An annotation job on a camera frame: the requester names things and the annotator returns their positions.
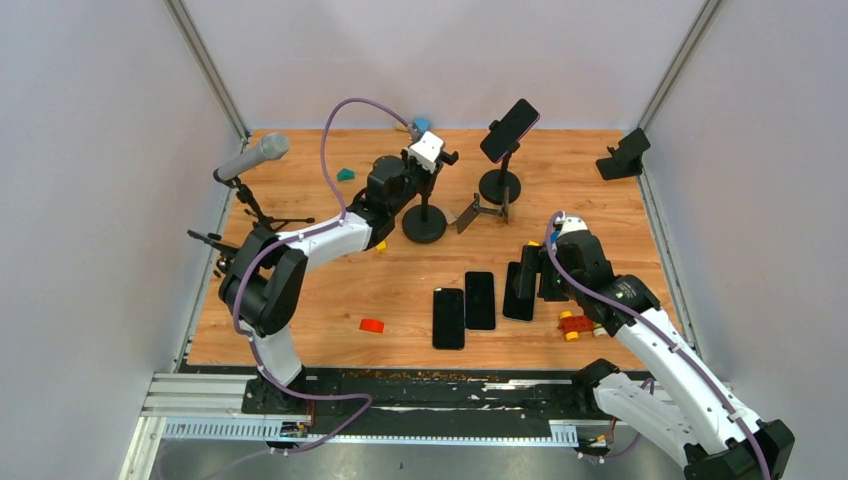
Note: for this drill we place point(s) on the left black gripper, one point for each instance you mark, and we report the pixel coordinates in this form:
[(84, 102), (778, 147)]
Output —
[(428, 176)]

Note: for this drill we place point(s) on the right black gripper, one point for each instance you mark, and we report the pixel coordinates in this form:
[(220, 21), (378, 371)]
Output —
[(536, 259)]

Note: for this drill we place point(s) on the black stand of phone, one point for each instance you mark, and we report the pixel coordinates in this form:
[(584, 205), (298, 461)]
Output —
[(424, 223)]

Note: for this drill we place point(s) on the black phone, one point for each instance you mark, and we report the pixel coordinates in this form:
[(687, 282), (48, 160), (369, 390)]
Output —
[(448, 319), (513, 307), (480, 311)]

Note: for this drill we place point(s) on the black desk phone stand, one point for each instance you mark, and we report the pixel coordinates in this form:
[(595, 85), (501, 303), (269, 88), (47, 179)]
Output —
[(626, 160)]

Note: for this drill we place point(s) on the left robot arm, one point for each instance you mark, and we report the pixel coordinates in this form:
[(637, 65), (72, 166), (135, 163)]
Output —
[(262, 284)]

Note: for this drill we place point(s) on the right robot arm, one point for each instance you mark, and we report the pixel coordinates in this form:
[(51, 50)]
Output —
[(706, 429)]

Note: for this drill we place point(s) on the black round pole stand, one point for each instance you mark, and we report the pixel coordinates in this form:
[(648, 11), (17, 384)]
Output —
[(493, 182)]

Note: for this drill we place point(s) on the purple-edged phone on pole stand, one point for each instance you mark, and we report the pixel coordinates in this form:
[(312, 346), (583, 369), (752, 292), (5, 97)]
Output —
[(509, 130)]

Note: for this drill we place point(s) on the red lego toy car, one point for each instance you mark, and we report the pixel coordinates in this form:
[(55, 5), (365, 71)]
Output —
[(573, 326)]

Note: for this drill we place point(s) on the beige wooden block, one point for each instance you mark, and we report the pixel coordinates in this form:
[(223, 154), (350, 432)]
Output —
[(449, 216)]

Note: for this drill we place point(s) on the blue triangular block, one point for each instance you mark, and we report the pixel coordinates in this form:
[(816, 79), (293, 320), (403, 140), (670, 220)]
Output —
[(420, 125)]

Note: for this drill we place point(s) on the teal triangular block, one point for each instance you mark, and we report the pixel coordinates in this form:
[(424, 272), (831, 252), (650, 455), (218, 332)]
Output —
[(345, 174)]

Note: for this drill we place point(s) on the grey microphone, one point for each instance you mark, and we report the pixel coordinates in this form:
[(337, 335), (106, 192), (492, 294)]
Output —
[(271, 147)]

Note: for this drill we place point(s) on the orange red block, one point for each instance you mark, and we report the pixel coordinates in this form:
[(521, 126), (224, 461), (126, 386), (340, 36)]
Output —
[(372, 325)]

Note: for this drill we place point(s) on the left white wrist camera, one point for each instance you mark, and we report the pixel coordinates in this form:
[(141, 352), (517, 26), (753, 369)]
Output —
[(426, 151)]

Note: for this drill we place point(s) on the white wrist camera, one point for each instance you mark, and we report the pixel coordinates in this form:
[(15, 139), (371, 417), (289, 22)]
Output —
[(562, 223), (426, 151)]

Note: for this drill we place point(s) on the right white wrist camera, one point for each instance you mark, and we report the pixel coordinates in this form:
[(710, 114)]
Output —
[(562, 223)]

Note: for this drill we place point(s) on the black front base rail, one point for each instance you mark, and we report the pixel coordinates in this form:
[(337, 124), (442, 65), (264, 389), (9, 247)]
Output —
[(421, 402)]

